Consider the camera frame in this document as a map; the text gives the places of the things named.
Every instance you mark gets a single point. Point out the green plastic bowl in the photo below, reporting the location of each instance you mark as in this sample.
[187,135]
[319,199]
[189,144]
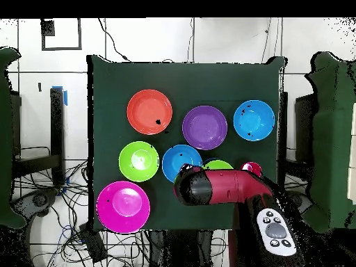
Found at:
[133,172]
[218,164]

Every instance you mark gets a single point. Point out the red plastic cup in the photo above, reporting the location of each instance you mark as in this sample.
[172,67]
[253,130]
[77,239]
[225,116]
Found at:
[251,167]

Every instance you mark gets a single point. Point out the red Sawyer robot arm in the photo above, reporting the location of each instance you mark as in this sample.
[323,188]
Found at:
[228,186]

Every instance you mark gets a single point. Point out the light blue plastic bowl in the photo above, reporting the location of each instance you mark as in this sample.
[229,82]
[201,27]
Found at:
[254,122]
[175,161]

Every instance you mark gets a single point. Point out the purple plastic bowl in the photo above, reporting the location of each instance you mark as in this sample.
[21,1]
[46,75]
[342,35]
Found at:
[204,130]

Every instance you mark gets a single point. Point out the orange plastic bowl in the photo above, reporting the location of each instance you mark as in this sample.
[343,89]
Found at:
[147,111]

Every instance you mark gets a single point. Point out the dark green tablecloth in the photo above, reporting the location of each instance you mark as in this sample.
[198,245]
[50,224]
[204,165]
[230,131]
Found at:
[180,80]

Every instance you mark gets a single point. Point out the pink plastic bowl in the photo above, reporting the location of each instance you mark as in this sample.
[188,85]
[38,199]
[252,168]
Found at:
[122,205]

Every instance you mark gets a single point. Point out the black metal stand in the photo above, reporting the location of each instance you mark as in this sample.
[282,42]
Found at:
[57,133]

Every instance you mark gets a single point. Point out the black power box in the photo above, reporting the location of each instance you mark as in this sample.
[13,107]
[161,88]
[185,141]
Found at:
[93,244]

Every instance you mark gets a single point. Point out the green cloth-covered table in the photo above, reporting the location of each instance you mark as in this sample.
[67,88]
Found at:
[5,139]
[333,139]

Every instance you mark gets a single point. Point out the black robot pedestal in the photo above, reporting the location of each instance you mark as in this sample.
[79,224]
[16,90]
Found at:
[180,247]

